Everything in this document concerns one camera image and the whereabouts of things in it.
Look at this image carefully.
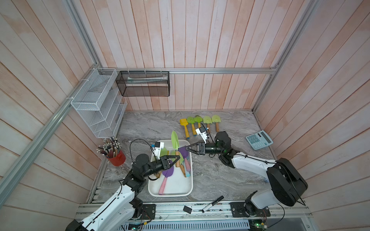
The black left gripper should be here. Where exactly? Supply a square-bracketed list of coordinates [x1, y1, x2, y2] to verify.
[142, 155, 180, 178]

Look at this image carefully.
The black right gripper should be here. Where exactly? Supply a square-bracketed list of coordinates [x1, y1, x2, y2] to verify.
[186, 142, 225, 158]

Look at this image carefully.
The green shovel wooden handle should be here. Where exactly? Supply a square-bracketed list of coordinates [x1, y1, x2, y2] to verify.
[171, 131, 181, 167]
[212, 115, 221, 132]
[203, 116, 213, 132]

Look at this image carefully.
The large green shovel blade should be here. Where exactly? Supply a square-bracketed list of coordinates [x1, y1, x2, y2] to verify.
[160, 147, 169, 157]

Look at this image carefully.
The white plastic storage box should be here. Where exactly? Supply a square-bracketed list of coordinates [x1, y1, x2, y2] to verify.
[147, 140, 194, 197]

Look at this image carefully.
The yellow square shovel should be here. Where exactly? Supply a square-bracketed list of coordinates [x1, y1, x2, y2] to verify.
[180, 118, 190, 139]

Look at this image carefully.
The green shovel yellow handle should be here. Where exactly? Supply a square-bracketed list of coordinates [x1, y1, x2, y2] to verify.
[187, 116, 197, 136]

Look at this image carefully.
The green shovel orange handle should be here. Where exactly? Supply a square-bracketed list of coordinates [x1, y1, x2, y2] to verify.
[194, 115, 203, 128]

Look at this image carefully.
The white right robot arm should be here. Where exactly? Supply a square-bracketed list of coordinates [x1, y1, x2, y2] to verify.
[185, 131, 308, 217]

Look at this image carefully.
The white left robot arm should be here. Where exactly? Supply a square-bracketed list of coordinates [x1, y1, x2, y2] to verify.
[66, 154, 181, 231]

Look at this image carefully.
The small black square block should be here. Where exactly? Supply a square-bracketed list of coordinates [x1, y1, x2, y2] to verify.
[183, 206, 192, 214]

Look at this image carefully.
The red pencil cup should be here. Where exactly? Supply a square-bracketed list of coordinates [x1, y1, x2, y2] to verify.
[108, 150, 126, 167]

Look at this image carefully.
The black marker pen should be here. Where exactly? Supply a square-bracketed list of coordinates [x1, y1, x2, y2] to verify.
[201, 195, 224, 213]

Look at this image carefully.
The light blue calculator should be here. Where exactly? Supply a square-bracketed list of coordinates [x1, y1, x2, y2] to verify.
[246, 131, 273, 150]

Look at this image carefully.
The purple shovel pink handle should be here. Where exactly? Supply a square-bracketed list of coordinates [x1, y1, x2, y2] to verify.
[178, 146, 191, 173]

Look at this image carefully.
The green trowel wooden handle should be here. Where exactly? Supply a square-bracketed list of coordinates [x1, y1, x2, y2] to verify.
[175, 150, 187, 178]

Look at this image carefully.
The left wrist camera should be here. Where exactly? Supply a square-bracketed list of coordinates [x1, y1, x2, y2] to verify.
[151, 141, 164, 159]

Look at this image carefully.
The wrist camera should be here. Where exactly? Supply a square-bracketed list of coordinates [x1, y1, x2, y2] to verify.
[196, 126, 209, 143]
[151, 141, 164, 159]

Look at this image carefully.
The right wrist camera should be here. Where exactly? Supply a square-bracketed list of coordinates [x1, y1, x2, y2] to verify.
[196, 126, 209, 143]

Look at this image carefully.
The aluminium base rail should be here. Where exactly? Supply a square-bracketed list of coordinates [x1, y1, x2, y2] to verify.
[115, 200, 318, 231]

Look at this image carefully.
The black wire mesh basket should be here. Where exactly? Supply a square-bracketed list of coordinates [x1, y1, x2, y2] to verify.
[116, 70, 171, 97]

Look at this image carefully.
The white wire mesh shelf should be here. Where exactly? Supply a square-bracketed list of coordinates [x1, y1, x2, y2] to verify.
[71, 68, 127, 139]

